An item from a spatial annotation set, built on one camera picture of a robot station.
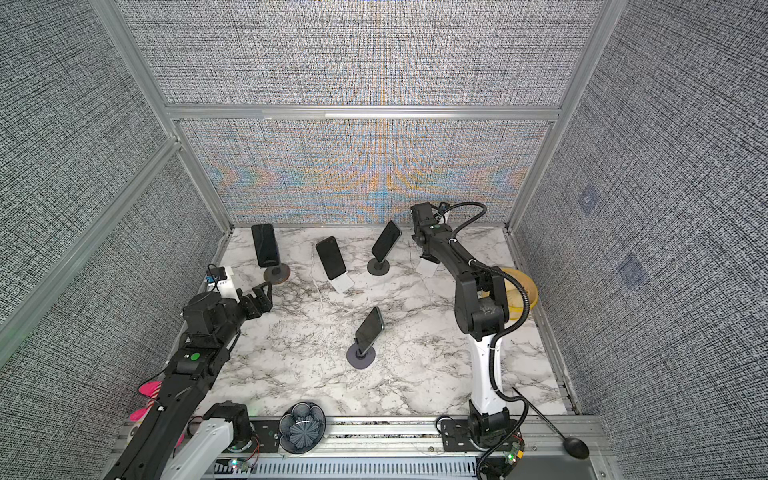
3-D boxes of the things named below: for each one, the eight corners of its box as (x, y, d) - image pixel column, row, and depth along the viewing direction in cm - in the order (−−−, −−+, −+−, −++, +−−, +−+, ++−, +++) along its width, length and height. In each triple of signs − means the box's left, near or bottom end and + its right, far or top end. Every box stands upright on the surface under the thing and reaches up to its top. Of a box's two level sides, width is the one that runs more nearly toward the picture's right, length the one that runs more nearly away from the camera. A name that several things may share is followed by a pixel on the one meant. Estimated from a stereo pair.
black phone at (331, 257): (332, 287, 104) (325, 256, 91) (323, 274, 108) (315, 243, 95) (347, 278, 107) (343, 247, 94) (338, 266, 110) (332, 235, 97)
